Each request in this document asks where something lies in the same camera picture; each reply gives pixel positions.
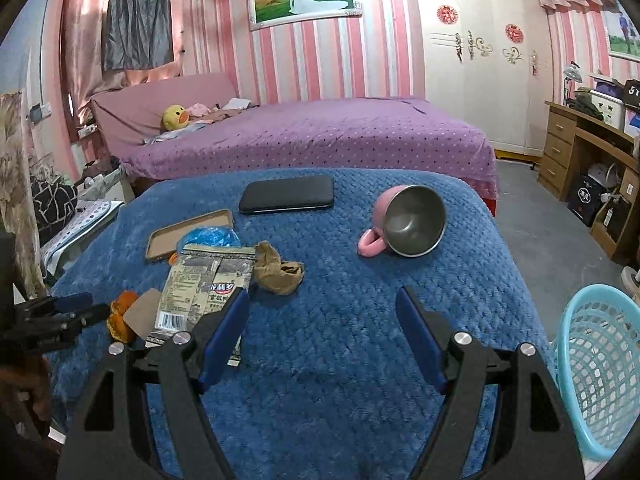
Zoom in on grey hanging cloth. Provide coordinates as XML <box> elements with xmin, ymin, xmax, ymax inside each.
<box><xmin>101</xmin><ymin>0</ymin><xmax>175</xmax><ymax>72</ymax></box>

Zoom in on brown cardboard piece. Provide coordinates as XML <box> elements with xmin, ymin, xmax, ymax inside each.
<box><xmin>122</xmin><ymin>288</ymin><xmax>162</xmax><ymax>341</ymax></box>

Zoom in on pink metal-lined cup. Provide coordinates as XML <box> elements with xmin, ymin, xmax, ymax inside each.
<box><xmin>357</xmin><ymin>185</ymin><xmax>447</xmax><ymax>258</ymax></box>

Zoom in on wooden desk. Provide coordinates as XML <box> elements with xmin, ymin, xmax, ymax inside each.
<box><xmin>537</xmin><ymin>100</ymin><xmax>640</xmax><ymax>266</ymax></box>

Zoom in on dark green clothes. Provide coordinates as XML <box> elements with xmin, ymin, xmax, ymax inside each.
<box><xmin>570</xmin><ymin>89</ymin><xmax>606</xmax><ymax>121</ymax></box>

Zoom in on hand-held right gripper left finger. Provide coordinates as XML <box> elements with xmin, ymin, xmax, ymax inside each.
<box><xmin>57</xmin><ymin>287</ymin><xmax>251</xmax><ymax>480</ymax></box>

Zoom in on black white-lined bag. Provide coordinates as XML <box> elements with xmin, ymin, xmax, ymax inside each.
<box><xmin>30</xmin><ymin>172</ymin><xmax>79</xmax><ymax>246</ymax></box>

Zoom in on bed with purple dotted bedspread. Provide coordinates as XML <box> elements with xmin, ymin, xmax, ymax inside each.
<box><xmin>120</xmin><ymin>97</ymin><xmax>500</xmax><ymax>216</ymax></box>

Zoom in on yellow duck plush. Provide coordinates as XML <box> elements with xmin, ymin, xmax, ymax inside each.
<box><xmin>161</xmin><ymin>104</ymin><xmax>191</xmax><ymax>132</ymax></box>

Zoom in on orange plush toy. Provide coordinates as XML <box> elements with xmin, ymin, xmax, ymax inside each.
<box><xmin>107</xmin><ymin>290</ymin><xmax>141</xmax><ymax>345</ymax></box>

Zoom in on white storage box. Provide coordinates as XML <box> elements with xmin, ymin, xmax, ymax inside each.
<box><xmin>590</xmin><ymin>89</ymin><xmax>628</xmax><ymax>131</ymax></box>

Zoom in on white wardrobe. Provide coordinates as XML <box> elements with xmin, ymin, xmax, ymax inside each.
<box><xmin>410</xmin><ymin>0</ymin><xmax>556</xmax><ymax>156</ymax></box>

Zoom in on blue fleece blanket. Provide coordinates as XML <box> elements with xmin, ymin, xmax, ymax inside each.
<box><xmin>42</xmin><ymin>167</ymin><xmax>558</xmax><ymax>480</ymax></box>

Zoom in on polka dot cushion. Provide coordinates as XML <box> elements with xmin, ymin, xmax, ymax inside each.
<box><xmin>40</xmin><ymin>199</ymin><xmax>125</xmax><ymax>281</ymax></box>

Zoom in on floral cloth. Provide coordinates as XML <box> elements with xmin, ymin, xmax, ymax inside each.
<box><xmin>0</xmin><ymin>89</ymin><xmax>48</xmax><ymax>301</ymax></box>

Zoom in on pink covered headboard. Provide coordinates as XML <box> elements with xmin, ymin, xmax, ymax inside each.
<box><xmin>89</xmin><ymin>72</ymin><xmax>238</xmax><ymax>161</ymax></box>

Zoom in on tan phone case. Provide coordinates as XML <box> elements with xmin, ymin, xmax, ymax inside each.
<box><xmin>146</xmin><ymin>208</ymin><xmax>235</xmax><ymax>264</ymax></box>

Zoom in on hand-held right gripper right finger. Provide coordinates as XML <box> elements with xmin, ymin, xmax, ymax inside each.
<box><xmin>395</xmin><ymin>286</ymin><xmax>586</xmax><ymax>480</ymax></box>

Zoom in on grey snack packet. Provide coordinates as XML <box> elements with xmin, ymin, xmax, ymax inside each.
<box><xmin>145</xmin><ymin>243</ymin><xmax>257</xmax><ymax>366</ymax></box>

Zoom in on light blue plastic basket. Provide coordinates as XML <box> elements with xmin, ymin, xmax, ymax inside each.
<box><xmin>550</xmin><ymin>284</ymin><xmax>640</xmax><ymax>463</ymax></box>

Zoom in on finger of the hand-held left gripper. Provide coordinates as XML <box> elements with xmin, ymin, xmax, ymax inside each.
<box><xmin>20</xmin><ymin>304</ymin><xmax>112</xmax><ymax>343</ymax></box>
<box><xmin>14</xmin><ymin>291</ymin><xmax>94</xmax><ymax>318</ymax></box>

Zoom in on black phone case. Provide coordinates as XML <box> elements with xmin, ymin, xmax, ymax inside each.
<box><xmin>238</xmin><ymin>175</ymin><xmax>335</xmax><ymax>216</ymax></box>

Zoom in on desk lamp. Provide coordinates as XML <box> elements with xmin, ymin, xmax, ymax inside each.
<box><xmin>562</xmin><ymin>61</ymin><xmax>583</xmax><ymax>107</ymax></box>

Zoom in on blue plastic bag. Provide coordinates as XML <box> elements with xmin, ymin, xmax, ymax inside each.
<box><xmin>177</xmin><ymin>226</ymin><xmax>243</xmax><ymax>250</ymax></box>

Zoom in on wall poster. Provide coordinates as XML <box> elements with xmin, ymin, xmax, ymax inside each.
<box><xmin>602</xmin><ymin>7</ymin><xmax>640</xmax><ymax>61</ymax></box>

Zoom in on brown stocking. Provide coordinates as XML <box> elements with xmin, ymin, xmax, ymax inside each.
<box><xmin>252</xmin><ymin>241</ymin><xmax>306</xmax><ymax>295</ymax></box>

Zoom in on person's left hand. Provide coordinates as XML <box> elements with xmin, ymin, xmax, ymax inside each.
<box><xmin>0</xmin><ymin>352</ymin><xmax>53</xmax><ymax>443</ymax></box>

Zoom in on pink window curtain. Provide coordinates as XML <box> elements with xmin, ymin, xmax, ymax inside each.
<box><xmin>60</xmin><ymin>0</ymin><xmax>183</xmax><ymax>116</ymax></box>

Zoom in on black box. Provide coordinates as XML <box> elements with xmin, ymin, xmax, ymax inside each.
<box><xmin>567</xmin><ymin>172</ymin><xmax>606</xmax><ymax>228</ymax></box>

